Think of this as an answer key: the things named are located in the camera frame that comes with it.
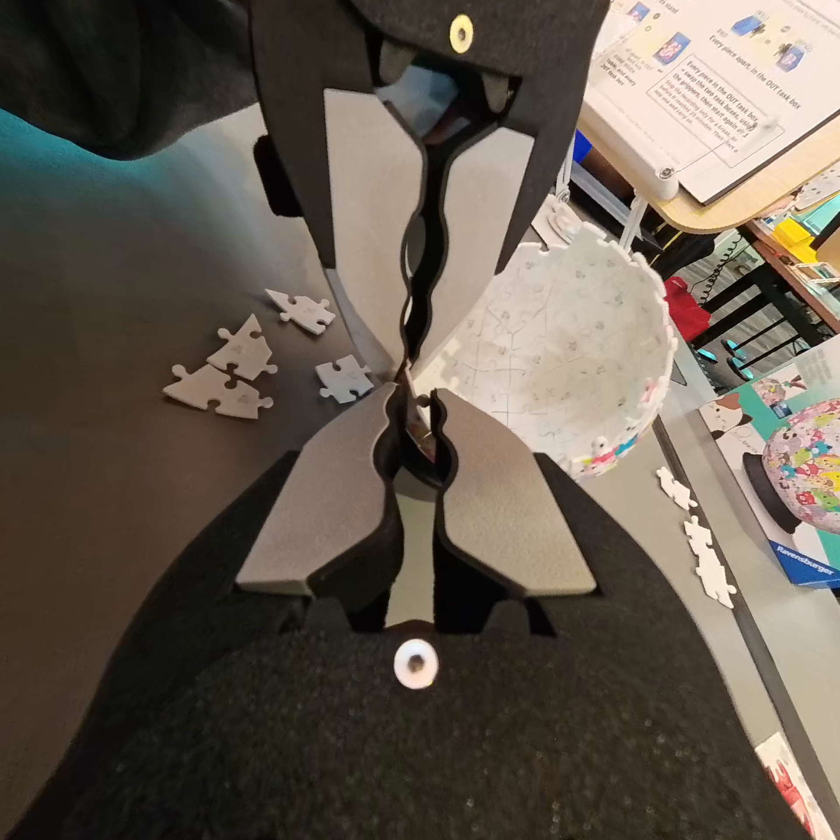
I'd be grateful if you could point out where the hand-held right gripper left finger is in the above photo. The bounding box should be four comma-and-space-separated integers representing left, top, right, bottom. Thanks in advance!
235, 382, 404, 635

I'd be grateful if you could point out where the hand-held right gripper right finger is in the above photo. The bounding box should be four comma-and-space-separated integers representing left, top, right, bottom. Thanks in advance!
430, 388, 598, 636

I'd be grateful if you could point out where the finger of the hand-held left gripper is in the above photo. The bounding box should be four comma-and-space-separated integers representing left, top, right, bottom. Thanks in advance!
323, 88, 427, 370
407, 125, 538, 375

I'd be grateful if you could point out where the colourful 3D puzzle ball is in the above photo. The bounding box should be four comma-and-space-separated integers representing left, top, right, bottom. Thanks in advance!
413, 222, 677, 480

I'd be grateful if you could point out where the colourful puzzle box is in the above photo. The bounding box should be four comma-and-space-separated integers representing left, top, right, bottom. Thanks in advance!
699, 341, 840, 588

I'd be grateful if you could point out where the white board stand base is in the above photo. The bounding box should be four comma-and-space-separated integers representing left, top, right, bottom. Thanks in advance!
530, 157, 664, 263

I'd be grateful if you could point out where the red storage bin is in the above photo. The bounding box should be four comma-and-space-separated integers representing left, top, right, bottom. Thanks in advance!
663, 276, 713, 342

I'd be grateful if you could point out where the cardboard box with printed sheet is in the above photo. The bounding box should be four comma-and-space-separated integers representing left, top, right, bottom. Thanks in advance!
581, 0, 840, 234

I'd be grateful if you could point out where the wooden table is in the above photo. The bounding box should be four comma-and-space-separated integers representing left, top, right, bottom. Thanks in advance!
745, 217, 840, 329

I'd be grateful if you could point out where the printed instruction sheet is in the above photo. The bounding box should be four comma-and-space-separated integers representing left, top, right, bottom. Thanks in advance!
755, 731, 831, 840

